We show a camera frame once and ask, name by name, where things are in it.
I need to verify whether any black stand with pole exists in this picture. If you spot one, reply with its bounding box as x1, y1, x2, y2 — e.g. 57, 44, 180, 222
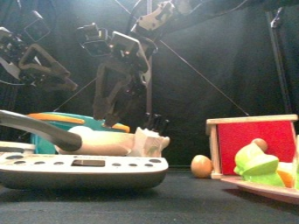
144, 55, 154, 122

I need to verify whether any white knife block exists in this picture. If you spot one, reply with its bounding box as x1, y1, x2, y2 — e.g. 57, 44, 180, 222
133, 126, 172, 158

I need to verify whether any teal basket with orange rim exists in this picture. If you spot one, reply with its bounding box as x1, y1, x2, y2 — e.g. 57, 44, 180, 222
26, 111, 132, 156

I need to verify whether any white kitchen scale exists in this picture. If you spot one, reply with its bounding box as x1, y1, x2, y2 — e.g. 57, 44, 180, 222
0, 150, 170, 191

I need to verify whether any brown wooden egg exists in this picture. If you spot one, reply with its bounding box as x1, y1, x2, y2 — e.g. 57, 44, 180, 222
189, 154, 213, 179

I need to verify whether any wooden box with red side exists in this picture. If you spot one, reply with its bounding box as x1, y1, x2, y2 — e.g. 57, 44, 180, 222
204, 114, 299, 180

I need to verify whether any green toy vegetable with stem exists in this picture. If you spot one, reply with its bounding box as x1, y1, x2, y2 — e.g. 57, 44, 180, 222
232, 137, 271, 176

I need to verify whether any round green toy vegetable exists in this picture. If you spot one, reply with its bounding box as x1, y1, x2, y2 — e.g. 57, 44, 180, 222
239, 154, 285, 188

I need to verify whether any pink tray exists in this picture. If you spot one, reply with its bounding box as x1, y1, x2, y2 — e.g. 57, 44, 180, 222
219, 174, 299, 206

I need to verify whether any orange toy carrot piece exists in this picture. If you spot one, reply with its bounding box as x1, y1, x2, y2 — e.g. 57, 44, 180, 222
276, 169, 295, 189

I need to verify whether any black handled toy knife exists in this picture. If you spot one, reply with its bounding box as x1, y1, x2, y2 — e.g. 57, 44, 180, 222
153, 114, 164, 131
145, 113, 154, 130
160, 118, 172, 137

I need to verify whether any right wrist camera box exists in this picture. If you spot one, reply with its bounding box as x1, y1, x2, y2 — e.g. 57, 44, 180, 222
76, 22, 114, 58

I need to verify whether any black frame pole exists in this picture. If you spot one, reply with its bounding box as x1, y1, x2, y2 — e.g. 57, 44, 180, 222
265, 7, 295, 116

